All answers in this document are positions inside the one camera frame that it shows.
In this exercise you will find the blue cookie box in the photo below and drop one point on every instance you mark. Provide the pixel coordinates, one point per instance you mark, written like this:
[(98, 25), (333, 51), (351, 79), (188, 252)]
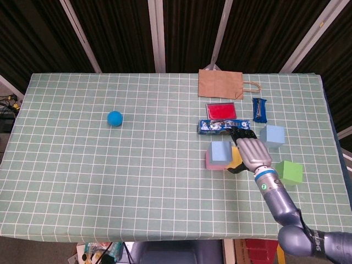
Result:
[(214, 126)]

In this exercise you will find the dark brown curtain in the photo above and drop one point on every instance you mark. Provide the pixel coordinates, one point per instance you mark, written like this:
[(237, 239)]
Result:
[(123, 27)]

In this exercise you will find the blue foam cube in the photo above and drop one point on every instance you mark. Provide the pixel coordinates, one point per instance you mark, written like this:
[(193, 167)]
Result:
[(220, 151), (272, 136)]

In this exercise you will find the green checked tablecloth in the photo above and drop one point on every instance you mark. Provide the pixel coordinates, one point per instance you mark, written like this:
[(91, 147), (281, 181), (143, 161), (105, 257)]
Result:
[(137, 178)]

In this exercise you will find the colourful plastic bag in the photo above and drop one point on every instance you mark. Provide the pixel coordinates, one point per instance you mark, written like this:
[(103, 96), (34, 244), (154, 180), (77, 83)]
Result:
[(94, 251)]

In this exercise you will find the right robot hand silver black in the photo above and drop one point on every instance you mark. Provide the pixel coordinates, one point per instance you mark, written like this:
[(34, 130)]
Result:
[(253, 152)]

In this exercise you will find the red flat box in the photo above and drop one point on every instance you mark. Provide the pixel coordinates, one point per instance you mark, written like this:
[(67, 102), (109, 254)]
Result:
[(221, 110)]

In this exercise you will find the red plastic crate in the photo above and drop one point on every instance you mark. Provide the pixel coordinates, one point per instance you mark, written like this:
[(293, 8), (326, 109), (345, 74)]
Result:
[(261, 251)]

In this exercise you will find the white table leg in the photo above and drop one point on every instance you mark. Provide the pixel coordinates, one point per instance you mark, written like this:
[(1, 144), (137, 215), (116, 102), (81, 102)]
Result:
[(228, 251)]

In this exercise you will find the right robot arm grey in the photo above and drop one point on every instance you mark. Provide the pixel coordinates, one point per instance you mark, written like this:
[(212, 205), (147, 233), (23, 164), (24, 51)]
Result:
[(280, 198)]

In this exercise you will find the blue ball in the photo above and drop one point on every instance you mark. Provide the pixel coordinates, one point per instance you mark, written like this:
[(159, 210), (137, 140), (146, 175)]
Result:
[(115, 118)]

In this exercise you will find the dark blue snack packet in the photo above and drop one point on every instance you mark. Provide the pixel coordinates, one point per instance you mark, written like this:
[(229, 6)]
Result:
[(259, 110)]

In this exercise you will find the cardboard box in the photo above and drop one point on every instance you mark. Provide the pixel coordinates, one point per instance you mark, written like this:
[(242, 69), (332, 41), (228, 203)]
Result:
[(239, 251)]

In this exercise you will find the green foam cube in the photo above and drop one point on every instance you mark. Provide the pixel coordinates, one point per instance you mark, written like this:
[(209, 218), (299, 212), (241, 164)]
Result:
[(290, 173)]

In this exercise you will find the white frame post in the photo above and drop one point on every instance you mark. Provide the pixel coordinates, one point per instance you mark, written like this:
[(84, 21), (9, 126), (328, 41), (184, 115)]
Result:
[(81, 35), (11, 86), (310, 35), (221, 35), (156, 35)]

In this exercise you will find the brown paper bag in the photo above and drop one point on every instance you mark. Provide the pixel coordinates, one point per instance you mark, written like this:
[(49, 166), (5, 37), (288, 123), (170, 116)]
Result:
[(220, 83)]

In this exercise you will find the pink foam cube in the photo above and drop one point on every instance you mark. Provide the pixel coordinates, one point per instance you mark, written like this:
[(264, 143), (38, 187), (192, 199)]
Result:
[(215, 165)]

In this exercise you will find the yellow foam cube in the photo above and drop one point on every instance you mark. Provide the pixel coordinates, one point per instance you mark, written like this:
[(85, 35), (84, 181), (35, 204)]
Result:
[(235, 159)]

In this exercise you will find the blue grey chair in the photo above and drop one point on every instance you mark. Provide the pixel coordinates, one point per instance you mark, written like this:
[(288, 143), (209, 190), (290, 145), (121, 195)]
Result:
[(176, 254)]

